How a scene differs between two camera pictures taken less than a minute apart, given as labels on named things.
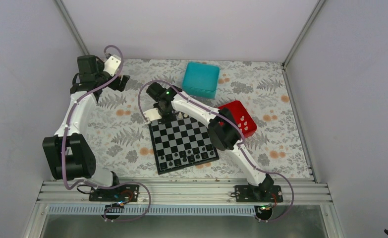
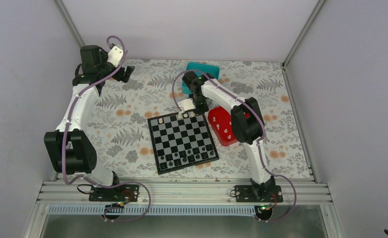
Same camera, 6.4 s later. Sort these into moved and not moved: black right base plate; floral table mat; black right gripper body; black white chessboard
Moved: black right gripper body
Not moved: black white chessboard; floral table mat; black right base plate
